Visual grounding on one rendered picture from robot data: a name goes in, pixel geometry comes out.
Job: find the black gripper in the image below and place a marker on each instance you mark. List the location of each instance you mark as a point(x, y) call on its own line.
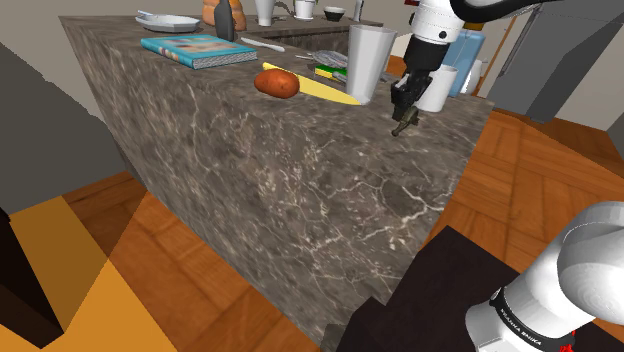
point(423, 58)

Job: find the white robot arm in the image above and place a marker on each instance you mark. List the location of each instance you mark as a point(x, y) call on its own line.
point(580, 273)

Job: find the white mug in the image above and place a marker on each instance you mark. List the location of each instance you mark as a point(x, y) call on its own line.
point(438, 90)

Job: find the tall white cup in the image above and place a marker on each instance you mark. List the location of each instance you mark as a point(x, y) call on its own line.
point(368, 61)

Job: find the light blue box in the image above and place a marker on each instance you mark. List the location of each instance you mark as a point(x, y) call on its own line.
point(468, 53)

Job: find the yellow green sponge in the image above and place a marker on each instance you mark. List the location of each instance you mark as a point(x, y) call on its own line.
point(329, 73)

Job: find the slim white bottle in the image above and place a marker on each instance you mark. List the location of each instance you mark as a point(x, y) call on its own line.
point(358, 10)

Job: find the black bowl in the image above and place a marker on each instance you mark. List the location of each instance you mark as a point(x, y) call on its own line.
point(334, 13)

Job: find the red-brown potato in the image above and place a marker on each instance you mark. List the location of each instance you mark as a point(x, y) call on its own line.
point(276, 83)

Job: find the white pot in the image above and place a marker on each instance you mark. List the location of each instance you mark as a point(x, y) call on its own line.
point(304, 10)

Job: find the grey refrigerator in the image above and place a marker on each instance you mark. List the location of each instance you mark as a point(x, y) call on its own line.
point(556, 53)

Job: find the white butter knife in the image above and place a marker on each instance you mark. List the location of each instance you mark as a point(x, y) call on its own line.
point(263, 45)

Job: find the white vase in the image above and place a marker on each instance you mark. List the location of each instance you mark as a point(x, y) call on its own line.
point(264, 12)

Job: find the orange rounded object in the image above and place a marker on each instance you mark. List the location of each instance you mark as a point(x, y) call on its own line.
point(240, 14)

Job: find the dark robot stand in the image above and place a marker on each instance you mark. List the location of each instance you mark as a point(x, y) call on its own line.
point(438, 292)

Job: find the black bottle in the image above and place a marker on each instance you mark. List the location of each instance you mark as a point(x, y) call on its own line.
point(224, 22)

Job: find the blue hardcover book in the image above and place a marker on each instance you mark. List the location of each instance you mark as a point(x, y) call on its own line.
point(204, 50)

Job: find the white shallow dish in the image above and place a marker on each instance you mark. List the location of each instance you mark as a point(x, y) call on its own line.
point(168, 22)

